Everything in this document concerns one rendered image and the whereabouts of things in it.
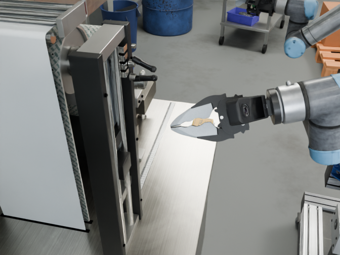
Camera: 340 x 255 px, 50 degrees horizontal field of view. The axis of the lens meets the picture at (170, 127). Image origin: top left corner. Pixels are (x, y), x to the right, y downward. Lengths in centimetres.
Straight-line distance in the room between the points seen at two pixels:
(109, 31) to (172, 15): 369
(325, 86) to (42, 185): 67
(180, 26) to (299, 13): 299
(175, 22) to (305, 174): 250
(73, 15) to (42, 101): 18
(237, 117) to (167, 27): 380
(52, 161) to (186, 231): 39
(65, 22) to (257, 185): 193
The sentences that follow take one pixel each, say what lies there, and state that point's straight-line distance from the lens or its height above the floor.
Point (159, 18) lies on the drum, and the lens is 438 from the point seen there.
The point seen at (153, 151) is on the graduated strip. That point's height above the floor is 90.
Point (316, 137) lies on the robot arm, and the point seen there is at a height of 123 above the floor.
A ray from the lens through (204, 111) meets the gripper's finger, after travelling 71.
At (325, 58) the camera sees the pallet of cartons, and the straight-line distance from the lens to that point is 387.
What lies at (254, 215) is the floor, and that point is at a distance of 226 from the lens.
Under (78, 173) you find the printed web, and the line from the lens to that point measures 90.
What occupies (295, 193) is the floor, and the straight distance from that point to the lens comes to 245.
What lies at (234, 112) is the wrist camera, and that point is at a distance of 63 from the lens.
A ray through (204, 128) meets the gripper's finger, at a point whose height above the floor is 126.
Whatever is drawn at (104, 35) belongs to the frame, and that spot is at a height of 144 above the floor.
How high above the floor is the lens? 168
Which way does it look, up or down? 36 degrees down
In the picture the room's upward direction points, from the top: straight up
